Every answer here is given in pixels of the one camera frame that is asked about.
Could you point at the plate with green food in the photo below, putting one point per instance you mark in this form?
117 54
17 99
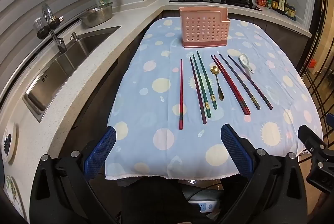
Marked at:
11 187

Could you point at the black lattice glass door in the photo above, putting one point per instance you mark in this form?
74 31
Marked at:
317 88

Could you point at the red chopstick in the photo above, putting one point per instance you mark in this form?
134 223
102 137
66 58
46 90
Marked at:
228 85
232 84
181 93

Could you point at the soap dispenser pump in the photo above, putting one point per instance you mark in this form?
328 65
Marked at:
74 36

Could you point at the white ceramic spoon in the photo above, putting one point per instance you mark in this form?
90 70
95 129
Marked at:
244 59

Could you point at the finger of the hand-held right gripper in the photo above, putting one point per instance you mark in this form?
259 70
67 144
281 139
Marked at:
329 123
310 137

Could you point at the stainless steel sink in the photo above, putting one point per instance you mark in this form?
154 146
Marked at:
52 75

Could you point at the dark sauce bottle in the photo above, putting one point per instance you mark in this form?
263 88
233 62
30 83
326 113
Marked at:
282 3

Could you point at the navy chopstick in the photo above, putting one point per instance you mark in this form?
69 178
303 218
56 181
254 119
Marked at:
238 80

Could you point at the small seasoning jars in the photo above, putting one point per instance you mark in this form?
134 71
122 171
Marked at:
291 11

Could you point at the red instant noodle pack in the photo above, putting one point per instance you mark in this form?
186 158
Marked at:
261 0

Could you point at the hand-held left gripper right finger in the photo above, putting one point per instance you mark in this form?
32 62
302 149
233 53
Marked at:
236 150

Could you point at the white power strip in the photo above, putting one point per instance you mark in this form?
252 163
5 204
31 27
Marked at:
203 207

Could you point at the plate with dark berries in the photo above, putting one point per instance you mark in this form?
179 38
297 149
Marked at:
8 143

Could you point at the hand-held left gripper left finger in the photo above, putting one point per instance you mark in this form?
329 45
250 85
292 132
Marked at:
100 150

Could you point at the dark purple chopstick pair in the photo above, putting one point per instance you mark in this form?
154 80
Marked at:
249 80

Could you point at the chrome faucet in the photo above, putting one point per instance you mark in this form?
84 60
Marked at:
53 30

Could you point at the metal bowl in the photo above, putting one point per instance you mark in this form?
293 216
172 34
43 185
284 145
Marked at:
97 15

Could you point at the orange object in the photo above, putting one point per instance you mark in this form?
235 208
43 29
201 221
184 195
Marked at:
313 64

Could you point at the green chopstick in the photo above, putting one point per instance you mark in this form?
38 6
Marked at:
206 80
201 87

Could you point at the blue planet print tablecloth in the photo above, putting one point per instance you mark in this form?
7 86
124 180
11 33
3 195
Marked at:
161 77

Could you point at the gold flower spoon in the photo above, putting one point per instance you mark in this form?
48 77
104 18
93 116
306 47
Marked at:
215 70

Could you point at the pink perforated utensil holder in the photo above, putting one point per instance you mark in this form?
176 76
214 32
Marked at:
203 28

